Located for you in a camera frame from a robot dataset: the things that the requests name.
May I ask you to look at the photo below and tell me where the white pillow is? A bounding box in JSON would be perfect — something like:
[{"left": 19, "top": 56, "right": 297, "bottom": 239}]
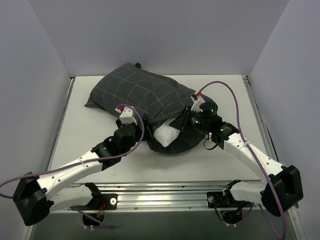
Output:
[{"left": 153, "top": 118, "right": 181, "bottom": 148}]

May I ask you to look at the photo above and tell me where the dark grey checked pillowcase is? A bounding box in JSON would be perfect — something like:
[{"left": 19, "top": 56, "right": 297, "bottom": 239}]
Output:
[{"left": 85, "top": 63, "right": 205, "bottom": 155}]

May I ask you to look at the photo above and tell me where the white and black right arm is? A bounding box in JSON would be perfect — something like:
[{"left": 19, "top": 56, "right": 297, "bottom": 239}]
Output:
[{"left": 181, "top": 96, "right": 304, "bottom": 217}]

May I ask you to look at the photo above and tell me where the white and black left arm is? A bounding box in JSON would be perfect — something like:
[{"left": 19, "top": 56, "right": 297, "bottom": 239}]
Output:
[{"left": 12, "top": 120, "right": 145, "bottom": 226}]

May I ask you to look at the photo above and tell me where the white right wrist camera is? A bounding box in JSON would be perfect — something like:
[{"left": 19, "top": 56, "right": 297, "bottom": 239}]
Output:
[{"left": 191, "top": 91, "right": 205, "bottom": 113}]

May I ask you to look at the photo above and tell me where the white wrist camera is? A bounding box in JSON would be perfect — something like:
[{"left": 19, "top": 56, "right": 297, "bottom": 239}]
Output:
[
  {"left": 115, "top": 106, "right": 137, "bottom": 125},
  {"left": 191, "top": 91, "right": 205, "bottom": 113}
]

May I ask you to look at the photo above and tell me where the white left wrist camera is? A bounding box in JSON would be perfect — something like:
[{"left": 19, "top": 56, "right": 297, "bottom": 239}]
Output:
[{"left": 115, "top": 106, "right": 137, "bottom": 125}]

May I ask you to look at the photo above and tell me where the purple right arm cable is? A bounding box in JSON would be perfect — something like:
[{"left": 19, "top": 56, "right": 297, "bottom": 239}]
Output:
[{"left": 194, "top": 81, "right": 287, "bottom": 240}]

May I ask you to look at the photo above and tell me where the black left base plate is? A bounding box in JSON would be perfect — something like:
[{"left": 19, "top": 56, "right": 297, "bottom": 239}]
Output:
[{"left": 73, "top": 193, "right": 118, "bottom": 211}]

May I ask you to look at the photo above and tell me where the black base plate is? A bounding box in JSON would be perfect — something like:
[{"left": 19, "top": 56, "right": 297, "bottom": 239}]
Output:
[
  {"left": 206, "top": 191, "right": 250, "bottom": 209},
  {"left": 73, "top": 193, "right": 118, "bottom": 211}
]

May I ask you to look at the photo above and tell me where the aluminium front frame rail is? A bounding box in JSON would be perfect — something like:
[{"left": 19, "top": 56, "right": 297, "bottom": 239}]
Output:
[{"left": 27, "top": 182, "right": 300, "bottom": 214}]

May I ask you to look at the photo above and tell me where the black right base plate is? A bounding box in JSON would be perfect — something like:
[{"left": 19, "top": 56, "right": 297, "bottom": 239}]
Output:
[{"left": 206, "top": 191, "right": 250, "bottom": 209}]

